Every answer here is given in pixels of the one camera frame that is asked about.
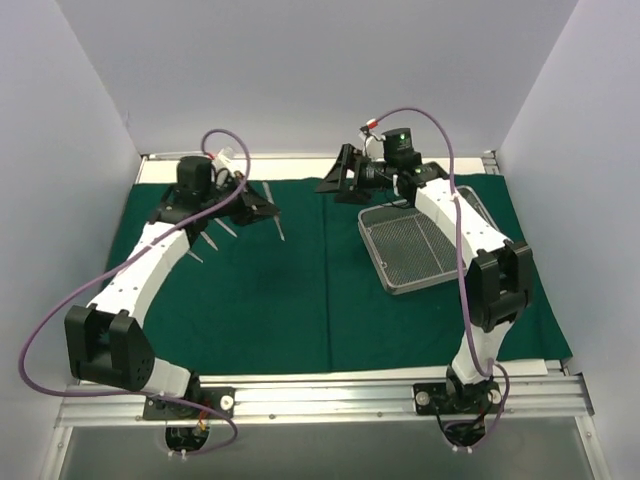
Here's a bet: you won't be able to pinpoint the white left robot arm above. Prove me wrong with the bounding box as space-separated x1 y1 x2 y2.
64 149 279 419

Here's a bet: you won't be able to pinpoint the small silver scissors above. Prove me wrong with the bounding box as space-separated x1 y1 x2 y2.
215 218 238 238

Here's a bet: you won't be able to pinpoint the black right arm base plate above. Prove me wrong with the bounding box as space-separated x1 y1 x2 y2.
412 381 502 416

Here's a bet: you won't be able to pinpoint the aluminium frame rail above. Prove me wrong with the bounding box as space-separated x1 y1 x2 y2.
55 375 593 427

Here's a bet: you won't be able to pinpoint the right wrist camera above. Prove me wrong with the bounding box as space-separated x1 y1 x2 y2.
359 118 384 160

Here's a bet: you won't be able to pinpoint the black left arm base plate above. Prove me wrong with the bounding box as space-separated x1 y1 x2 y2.
142 386 236 421

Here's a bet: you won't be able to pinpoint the silver forceps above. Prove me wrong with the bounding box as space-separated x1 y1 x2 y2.
261 181 286 243

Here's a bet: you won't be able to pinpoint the silver haemostat clamp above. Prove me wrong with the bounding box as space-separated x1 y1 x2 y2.
187 250 204 264

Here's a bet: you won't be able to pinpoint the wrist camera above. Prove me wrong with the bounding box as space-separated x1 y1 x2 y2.
213 147 239 174
359 118 384 160

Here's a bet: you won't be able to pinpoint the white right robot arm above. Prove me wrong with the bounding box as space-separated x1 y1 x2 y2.
316 128 533 413

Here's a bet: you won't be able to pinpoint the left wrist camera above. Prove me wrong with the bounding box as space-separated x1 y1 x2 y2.
213 147 239 174

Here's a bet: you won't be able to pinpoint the metal mesh instrument tray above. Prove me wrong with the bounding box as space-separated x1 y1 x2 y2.
357 185 494 296

